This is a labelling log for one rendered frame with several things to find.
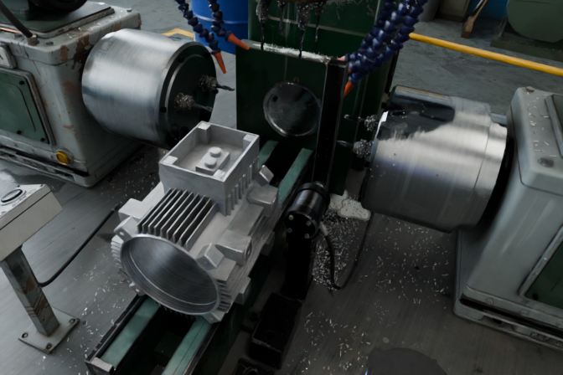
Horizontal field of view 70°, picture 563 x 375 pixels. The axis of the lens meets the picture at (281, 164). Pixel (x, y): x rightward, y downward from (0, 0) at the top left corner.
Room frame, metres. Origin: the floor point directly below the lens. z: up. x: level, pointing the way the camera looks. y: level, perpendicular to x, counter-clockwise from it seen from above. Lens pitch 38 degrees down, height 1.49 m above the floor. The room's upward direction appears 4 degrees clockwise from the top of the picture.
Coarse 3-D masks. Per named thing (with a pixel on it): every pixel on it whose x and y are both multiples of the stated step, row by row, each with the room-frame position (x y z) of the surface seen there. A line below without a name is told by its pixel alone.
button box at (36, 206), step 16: (32, 192) 0.43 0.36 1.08; (48, 192) 0.44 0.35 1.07; (0, 208) 0.40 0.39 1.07; (16, 208) 0.39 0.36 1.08; (32, 208) 0.41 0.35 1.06; (48, 208) 0.42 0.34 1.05; (0, 224) 0.37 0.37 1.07; (16, 224) 0.38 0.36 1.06; (32, 224) 0.39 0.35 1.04; (0, 240) 0.35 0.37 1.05; (16, 240) 0.37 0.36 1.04; (0, 256) 0.34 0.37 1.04
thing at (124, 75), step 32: (128, 32) 0.85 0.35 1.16; (96, 64) 0.76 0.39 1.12; (128, 64) 0.75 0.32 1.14; (160, 64) 0.74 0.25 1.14; (192, 64) 0.81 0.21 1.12; (96, 96) 0.73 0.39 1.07; (128, 96) 0.71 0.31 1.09; (160, 96) 0.70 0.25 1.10; (192, 96) 0.75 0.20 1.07; (128, 128) 0.71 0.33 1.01; (160, 128) 0.69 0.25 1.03; (192, 128) 0.79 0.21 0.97
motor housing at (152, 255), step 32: (160, 192) 0.46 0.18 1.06; (192, 192) 0.42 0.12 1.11; (160, 224) 0.36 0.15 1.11; (192, 224) 0.36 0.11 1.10; (224, 224) 0.39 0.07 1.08; (256, 224) 0.42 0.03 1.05; (128, 256) 0.38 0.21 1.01; (160, 256) 0.41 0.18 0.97; (192, 256) 0.33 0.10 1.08; (224, 256) 0.35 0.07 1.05; (256, 256) 0.40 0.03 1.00; (160, 288) 0.37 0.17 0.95; (192, 288) 0.38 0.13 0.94; (224, 288) 0.32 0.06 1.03
